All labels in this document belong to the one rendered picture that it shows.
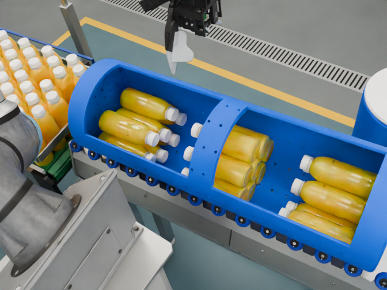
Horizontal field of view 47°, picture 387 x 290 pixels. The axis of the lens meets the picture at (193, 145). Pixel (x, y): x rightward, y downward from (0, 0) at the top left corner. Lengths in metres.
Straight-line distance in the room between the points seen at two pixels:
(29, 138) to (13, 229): 0.21
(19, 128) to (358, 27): 2.77
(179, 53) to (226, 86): 2.02
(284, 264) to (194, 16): 0.73
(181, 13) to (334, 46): 2.40
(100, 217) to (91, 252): 0.07
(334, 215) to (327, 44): 2.18
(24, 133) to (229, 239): 0.66
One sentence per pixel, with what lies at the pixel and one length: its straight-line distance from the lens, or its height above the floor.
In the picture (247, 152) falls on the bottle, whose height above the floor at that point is 1.16.
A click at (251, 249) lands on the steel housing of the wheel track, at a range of 1.29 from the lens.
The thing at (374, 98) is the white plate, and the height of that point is 1.04.
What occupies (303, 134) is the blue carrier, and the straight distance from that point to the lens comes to 1.22.
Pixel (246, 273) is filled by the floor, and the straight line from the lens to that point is 2.19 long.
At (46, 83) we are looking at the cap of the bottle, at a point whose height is 1.08.
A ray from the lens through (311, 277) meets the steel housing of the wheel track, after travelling 1.27.
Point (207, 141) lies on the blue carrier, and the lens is 1.06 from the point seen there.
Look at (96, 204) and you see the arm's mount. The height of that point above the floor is 1.37.
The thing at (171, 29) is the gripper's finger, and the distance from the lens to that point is 0.88.
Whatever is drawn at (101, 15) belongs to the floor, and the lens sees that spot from 3.75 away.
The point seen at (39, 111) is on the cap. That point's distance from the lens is 1.47.
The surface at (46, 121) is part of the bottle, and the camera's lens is 1.48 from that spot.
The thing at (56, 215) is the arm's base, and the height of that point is 1.37.
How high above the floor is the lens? 2.04
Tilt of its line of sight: 51 degrees down
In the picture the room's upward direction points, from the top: 11 degrees counter-clockwise
